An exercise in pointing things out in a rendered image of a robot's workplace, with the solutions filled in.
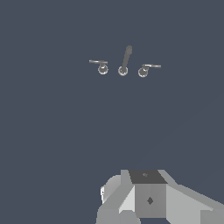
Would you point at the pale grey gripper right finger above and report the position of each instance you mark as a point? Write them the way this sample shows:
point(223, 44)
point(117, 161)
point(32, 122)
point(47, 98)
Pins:
point(183, 204)

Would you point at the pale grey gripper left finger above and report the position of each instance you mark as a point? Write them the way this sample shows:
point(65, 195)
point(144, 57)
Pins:
point(128, 201)

